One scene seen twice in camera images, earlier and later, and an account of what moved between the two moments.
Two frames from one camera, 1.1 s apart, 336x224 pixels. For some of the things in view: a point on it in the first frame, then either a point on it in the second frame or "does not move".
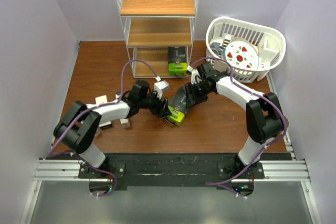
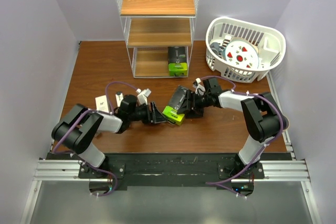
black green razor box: (178, 61) does not move
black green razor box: (178, 107) does not move
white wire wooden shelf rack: (159, 9) does not move
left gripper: (161, 109) to (158, 116)
